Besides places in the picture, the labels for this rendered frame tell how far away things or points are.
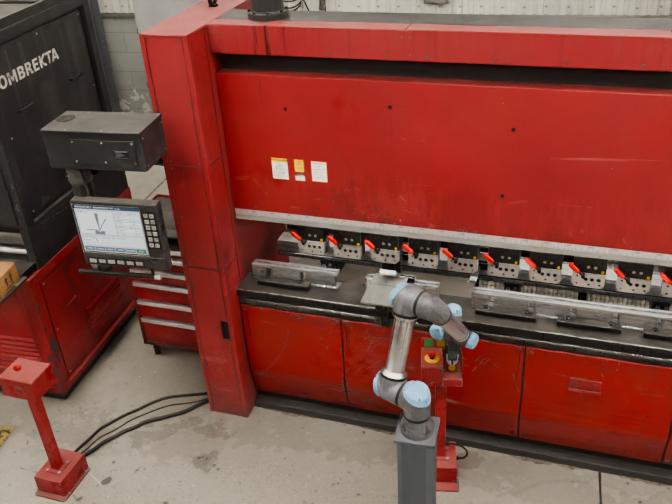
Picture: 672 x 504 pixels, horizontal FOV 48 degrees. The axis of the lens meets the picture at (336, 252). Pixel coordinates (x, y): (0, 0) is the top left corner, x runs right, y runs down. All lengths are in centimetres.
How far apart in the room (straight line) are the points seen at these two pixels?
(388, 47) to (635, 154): 115
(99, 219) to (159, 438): 151
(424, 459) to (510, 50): 178
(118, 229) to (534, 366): 216
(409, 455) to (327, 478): 95
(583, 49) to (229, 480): 282
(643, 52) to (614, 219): 76
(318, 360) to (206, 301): 71
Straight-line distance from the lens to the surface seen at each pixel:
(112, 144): 360
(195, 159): 380
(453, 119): 350
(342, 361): 427
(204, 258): 408
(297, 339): 428
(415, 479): 355
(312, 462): 439
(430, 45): 339
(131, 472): 457
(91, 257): 395
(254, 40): 365
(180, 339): 507
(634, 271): 377
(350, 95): 358
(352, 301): 403
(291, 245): 439
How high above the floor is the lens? 318
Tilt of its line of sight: 31 degrees down
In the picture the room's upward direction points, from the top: 4 degrees counter-clockwise
